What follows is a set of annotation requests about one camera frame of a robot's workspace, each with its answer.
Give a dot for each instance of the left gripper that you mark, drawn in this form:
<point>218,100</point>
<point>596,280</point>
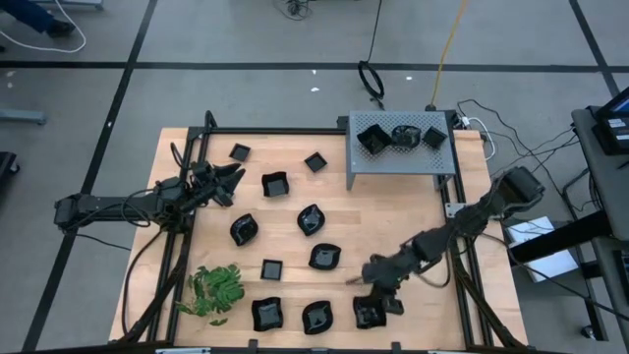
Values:
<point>204,186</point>

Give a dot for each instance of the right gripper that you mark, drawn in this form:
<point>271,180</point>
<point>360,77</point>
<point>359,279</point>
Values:
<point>388,273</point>

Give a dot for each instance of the small square black plate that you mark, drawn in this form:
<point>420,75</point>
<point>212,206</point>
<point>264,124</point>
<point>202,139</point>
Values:
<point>315,161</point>
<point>434,137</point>
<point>239,152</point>
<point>271,270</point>

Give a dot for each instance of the leaf shaped black plate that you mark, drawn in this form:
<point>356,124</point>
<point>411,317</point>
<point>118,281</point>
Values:
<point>317,317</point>
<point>325,256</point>
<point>311,219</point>
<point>406,136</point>
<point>244,229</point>

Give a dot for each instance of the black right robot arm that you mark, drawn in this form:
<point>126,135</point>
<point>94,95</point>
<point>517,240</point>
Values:
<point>521,186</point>

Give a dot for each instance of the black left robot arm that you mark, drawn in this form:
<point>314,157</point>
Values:
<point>98,206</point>

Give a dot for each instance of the green artificial plant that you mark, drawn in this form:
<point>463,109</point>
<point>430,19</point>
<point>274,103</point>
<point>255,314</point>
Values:
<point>216,290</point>

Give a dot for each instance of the silver mounting plate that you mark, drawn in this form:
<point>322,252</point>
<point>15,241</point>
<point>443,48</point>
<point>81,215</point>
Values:
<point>454,210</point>

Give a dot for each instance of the grey perforated metal shelf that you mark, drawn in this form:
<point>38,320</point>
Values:
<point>393,164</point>

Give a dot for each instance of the white paper sheet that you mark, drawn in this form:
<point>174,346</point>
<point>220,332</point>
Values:
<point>557,263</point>

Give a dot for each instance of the black desk crossbar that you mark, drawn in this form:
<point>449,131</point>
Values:
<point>560,238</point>

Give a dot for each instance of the black desk caster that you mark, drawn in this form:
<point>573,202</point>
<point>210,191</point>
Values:
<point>588,332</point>

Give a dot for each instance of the grey furniture foot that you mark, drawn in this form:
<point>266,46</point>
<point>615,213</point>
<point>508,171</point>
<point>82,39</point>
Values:
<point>22,116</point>

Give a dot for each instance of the black caster base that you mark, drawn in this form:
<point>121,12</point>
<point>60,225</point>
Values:
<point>7,167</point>

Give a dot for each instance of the person's shoe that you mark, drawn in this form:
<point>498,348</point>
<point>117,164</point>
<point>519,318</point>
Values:
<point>61,28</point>

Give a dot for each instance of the grey furniture base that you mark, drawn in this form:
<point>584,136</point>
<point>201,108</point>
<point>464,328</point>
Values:
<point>74,4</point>

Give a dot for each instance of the grey desk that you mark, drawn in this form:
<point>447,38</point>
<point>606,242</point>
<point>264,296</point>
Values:
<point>604,182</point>

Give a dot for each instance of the person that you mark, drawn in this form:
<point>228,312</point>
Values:
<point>29,12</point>

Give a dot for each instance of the black laptop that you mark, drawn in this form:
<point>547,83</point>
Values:
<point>614,130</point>

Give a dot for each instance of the black aluminium table frame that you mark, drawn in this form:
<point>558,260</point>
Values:
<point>275,131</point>

